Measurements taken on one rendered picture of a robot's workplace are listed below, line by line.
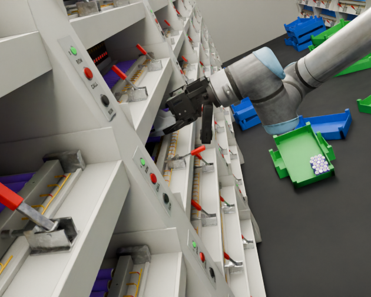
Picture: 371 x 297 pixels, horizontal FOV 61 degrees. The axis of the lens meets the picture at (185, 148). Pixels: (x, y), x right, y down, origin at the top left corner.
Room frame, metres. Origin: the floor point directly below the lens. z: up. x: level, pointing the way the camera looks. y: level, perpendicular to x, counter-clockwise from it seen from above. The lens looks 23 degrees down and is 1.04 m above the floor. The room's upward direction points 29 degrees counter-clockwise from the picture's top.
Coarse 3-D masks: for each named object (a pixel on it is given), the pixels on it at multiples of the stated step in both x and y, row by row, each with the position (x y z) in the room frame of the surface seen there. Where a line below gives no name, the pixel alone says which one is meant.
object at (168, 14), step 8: (168, 0) 1.77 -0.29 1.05; (168, 8) 1.77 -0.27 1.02; (160, 16) 1.79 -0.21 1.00; (168, 16) 1.78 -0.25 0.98; (176, 16) 1.77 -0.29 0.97; (184, 32) 1.79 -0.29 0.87; (184, 40) 1.77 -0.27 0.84; (184, 48) 1.78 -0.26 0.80; (200, 72) 1.77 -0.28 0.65; (216, 112) 1.77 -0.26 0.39; (224, 120) 1.77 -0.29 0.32; (232, 136) 1.78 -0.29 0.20; (240, 152) 1.82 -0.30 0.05; (240, 160) 1.77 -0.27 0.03
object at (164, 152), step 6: (168, 138) 0.81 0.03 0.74; (162, 144) 0.78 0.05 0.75; (168, 144) 0.78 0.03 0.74; (162, 150) 0.75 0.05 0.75; (168, 150) 0.76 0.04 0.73; (162, 156) 0.72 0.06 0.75; (162, 162) 0.69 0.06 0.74; (162, 168) 0.66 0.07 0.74; (162, 174) 0.64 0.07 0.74; (168, 186) 0.60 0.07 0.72
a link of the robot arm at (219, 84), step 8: (216, 72) 0.78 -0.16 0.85; (224, 72) 0.75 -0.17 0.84; (216, 80) 0.75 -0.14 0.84; (224, 80) 0.74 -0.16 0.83; (216, 88) 0.74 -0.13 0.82; (224, 88) 0.73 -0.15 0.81; (232, 88) 0.73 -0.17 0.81; (216, 96) 0.75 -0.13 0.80; (224, 96) 0.73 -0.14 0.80; (232, 96) 0.73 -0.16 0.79; (224, 104) 0.74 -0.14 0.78
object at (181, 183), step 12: (168, 96) 1.11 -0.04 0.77; (180, 132) 0.89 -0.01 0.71; (192, 132) 0.87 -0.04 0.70; (156, 144) 0.84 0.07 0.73; (180, 144) 0.81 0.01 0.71; (192, 144) 0.82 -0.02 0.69; (156, 156) 0.77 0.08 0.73; (192, 156) 0.77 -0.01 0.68; (168, 168) 0.70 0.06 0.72; (192, 168) 0.73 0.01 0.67; (168, 180) 0.64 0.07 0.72; (180, 180) 0.63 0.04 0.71; (192, 180) 0.69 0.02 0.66; (180, 192) 0.51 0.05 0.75; (180, 204) 0.51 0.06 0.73
